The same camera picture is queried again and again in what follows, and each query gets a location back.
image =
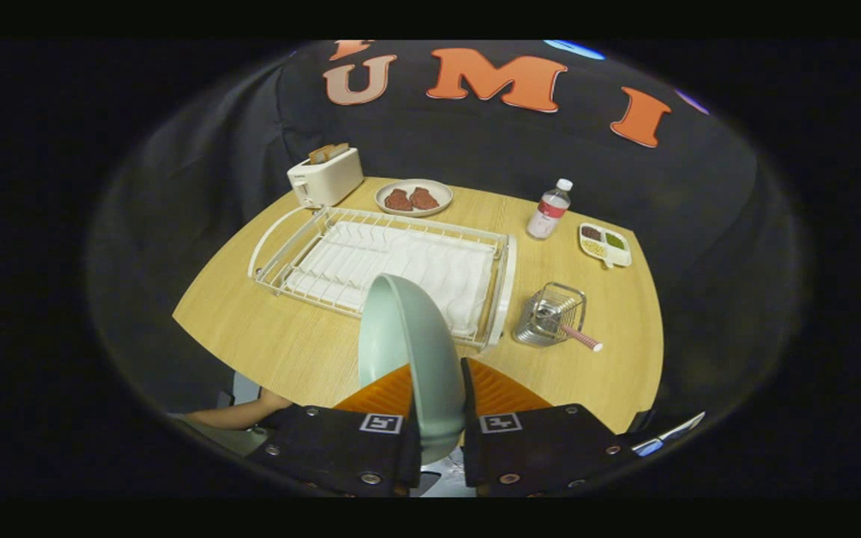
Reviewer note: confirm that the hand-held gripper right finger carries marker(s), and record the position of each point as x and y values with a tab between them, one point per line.
469	448

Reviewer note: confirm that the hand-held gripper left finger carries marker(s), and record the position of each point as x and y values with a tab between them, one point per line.
326	448

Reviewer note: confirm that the pale green plate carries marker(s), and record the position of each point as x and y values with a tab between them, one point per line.
415	359

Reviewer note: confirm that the white divided snack dish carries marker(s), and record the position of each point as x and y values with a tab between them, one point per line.
621	256

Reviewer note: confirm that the beige plate with meat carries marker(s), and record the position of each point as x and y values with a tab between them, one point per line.
442	193

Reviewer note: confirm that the white ribbed drain tray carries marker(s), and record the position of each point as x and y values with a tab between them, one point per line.
400	254

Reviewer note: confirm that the clear water bottle red label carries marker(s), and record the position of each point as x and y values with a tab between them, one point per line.
546	217

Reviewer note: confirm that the brown meat piece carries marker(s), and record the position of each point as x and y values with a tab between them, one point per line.
424	199
398	200

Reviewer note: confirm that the cream toaster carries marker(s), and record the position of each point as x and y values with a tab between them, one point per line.
329	179

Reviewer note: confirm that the toast slices in toaster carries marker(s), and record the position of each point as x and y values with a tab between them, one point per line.
328	152

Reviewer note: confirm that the black backdrop cloth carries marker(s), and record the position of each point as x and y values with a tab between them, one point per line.
475	142

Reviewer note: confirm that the shiny metal rail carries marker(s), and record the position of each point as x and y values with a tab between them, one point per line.
670	433

